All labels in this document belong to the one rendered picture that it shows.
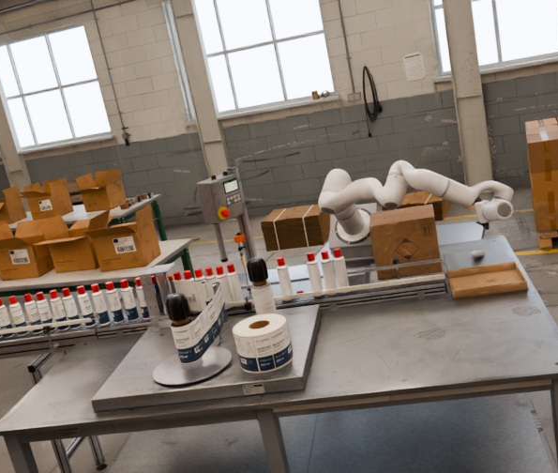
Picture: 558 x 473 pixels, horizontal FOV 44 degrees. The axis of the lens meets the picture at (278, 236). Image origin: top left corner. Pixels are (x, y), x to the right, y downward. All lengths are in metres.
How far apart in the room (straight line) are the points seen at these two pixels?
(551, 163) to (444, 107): 2.51
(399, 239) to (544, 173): 2.88
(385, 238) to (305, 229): 3.91
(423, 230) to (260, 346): 1.09
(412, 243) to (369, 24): 5.26
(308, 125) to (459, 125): 1.80
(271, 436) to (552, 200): 3.99
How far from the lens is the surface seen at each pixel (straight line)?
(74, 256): 5.04
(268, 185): 8.86
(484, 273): 3.26
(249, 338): 2.48
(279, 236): 7.21
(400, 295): 3.08
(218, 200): 3.10
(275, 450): 2.56
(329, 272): 3.08
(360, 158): 8.44
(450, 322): 2.80
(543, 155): 5.92
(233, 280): 3.16
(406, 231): 3.22
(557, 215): 6.04
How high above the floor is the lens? 1.96
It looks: 15 degrees down
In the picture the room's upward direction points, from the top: 12 degrees counter-clockwise
